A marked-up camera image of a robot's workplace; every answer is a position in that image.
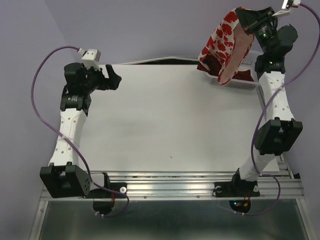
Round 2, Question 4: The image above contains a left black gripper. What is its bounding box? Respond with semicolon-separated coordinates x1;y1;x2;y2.
82;62;122;94

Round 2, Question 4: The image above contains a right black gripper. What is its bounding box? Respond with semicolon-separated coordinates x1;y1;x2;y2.
234;6;276;55

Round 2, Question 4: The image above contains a white red poppy skirt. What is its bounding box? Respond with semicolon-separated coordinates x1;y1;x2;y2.
198;9;255;86

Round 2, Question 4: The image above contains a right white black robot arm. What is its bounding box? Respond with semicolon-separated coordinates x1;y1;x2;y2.
230;7;303;195

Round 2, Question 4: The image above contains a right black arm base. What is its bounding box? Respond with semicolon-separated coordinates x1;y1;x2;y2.
212;181;260;214

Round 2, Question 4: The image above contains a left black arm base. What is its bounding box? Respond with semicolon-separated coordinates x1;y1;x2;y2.
86;172;130;218

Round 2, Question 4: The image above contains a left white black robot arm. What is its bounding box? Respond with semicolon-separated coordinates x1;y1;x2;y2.
39;62;122;198

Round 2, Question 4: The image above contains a white plastic basket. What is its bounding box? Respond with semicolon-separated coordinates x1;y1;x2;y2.
197;50;262;90

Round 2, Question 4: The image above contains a dark red dotted skirt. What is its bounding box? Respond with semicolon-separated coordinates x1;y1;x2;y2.
196;56;255;83

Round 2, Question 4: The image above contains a white table board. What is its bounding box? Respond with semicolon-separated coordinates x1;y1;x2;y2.
77;65;262;172

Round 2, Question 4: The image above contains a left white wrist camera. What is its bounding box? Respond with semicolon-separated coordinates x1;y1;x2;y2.
81;49;101;71

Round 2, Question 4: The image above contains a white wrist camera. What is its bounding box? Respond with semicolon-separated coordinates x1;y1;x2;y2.
81;49;101;71
272;0;301;17

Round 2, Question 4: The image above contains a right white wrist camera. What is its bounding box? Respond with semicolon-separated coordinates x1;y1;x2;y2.
272;0;301;17

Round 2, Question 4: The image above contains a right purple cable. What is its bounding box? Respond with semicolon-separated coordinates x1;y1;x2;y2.
234;3;320;217

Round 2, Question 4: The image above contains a purple cable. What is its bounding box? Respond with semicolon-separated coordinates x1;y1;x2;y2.
234;3;320;217
30;46;130;218

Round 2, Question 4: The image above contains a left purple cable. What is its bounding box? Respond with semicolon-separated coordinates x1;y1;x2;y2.
30;46;130;218

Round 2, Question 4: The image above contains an aluminium rail frame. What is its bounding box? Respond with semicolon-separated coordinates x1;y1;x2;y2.
29;156;317;240

